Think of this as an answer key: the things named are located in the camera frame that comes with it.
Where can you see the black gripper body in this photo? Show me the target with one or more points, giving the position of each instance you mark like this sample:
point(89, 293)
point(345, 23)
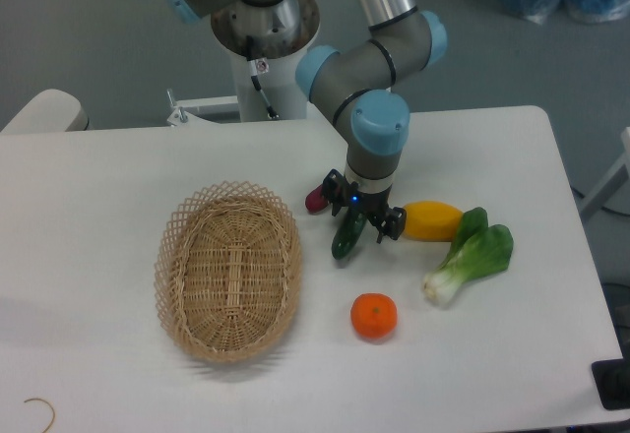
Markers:
point(372, 206)

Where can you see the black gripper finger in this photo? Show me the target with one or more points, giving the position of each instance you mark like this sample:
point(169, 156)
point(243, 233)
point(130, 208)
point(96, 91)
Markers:
point(391, 223)
point(334, 191)

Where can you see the green cucumber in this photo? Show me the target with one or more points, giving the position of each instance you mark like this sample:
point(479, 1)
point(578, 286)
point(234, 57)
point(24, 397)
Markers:
point(348, 234)

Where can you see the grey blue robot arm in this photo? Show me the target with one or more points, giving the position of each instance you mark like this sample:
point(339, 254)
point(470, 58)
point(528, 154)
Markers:
point(353, 90)

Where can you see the purple sweet potato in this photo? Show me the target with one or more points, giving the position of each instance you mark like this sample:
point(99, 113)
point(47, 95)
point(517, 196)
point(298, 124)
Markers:
point(315, 202)

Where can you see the yellow mango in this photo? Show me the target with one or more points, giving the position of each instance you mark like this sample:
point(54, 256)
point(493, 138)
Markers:
point(431, 221)

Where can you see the green bok choy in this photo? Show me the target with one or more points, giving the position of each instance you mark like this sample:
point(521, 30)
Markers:
point(478, 250)

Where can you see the orange tangerine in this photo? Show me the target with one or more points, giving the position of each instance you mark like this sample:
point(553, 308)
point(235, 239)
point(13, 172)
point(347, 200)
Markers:
point(373, 315)

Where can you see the woven wicker basket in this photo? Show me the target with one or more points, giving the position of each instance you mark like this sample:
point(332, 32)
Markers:
point(228, 272)

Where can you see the black box at table edge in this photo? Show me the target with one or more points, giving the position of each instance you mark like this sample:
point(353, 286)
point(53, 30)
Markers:
point(612, 381)

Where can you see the white chair back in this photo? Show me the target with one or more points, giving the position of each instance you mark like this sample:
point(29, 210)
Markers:
point(51, 111)

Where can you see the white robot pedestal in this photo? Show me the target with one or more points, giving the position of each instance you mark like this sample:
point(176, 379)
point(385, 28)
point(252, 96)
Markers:
point(264, 46)

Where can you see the white frame leg right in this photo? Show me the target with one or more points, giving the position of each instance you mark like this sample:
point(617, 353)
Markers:
point(612, 180)

